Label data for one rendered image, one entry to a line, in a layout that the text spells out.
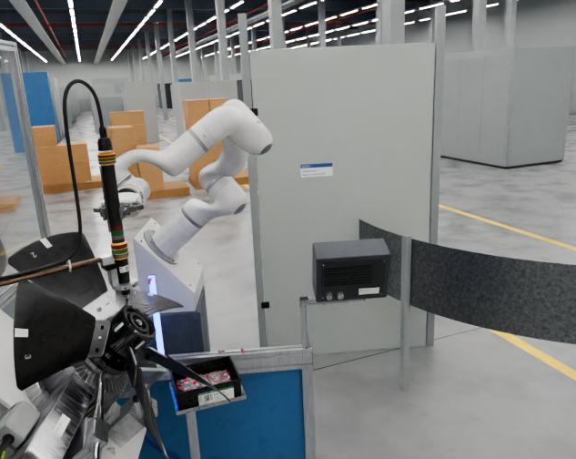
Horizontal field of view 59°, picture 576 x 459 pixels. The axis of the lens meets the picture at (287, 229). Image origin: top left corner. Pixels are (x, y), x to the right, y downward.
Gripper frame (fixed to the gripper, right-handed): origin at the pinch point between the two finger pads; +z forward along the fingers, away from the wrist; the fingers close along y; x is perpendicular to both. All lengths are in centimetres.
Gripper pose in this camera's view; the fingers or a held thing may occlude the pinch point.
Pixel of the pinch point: (114, 212)
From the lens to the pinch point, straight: 143.7
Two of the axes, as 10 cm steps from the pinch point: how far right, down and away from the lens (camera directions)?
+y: -10.0, 0.7, -0.6
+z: 0.8, 2.7, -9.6
